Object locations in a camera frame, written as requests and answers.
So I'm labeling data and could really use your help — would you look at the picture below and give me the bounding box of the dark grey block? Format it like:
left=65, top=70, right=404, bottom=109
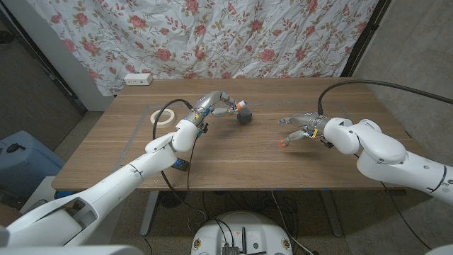
left=236, top=108, right=253, bottom=125

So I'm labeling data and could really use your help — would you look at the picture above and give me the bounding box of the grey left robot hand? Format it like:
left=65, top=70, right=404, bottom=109
left=183, top=90, right=240, bottom=126

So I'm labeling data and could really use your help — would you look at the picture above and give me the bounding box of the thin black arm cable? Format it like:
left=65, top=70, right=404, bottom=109
left=380, top=181, right=432, bottom=251
left=185, top=137, right=198, bottom=194

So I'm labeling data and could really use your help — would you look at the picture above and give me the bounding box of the floral backdrop sheet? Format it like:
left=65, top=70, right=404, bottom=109
left=26, top=0, right=379, bottom=96

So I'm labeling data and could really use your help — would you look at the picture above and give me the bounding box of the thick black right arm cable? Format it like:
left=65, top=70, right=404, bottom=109
left=317, top=79, right=453, bottom=116

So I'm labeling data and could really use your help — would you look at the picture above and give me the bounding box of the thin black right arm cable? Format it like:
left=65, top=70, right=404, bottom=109
left=380, top=181, right=432, bottom=251

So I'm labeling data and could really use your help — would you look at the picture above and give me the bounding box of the blue plastic bin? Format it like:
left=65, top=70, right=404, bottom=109
left=0, top=130, right=67, bottom=199

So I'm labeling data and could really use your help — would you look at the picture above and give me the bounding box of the person's bare leg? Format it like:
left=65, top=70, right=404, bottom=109
left=0, top=202, right=22, bottom=227

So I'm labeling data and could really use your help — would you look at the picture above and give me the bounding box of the white robot torso base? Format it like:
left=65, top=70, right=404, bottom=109
left=190, top=211, right=294, bottom=255

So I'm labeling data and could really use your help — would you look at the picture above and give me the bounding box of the white power strip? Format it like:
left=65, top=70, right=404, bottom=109
left=123, top=72, right=154, bottom=86

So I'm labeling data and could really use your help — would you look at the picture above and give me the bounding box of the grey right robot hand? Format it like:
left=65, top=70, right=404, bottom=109
left=277, top=112, right=328, bottom=149

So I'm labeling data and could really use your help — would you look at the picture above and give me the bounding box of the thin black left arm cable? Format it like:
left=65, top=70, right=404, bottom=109
left=185, top=137, right=198, bottom=194

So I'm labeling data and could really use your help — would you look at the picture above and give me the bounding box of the black TV remote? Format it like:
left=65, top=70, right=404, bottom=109
left=171, top=158, right=190, bottom=172

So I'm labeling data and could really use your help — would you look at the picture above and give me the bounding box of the grey table leg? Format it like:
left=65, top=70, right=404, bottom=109
left=320, top=189, right=344, bottom=237

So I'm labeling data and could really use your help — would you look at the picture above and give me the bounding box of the beige masking tape roll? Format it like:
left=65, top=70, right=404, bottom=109
left=149, top=108, right=177, bottom=129

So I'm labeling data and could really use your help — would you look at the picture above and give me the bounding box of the white table leg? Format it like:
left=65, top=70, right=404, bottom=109
left=139, top=190, right=160, bottom=237

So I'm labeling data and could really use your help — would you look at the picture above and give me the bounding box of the black floor fan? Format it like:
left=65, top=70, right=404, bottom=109
left=157, top=190, right=188, bottom=208

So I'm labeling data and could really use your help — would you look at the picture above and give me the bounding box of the black backdrop stand pole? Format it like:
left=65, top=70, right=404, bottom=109
left=340, top=0, right=393, bottom=78

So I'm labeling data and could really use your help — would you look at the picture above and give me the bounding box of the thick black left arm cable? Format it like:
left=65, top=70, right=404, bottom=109
left=151, top=98, right=210, bottom=220

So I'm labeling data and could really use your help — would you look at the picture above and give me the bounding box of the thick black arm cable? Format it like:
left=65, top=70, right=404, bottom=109
left=317, top=79, right=453, bottom=116
left=151, top=98, right=210, bottom=220

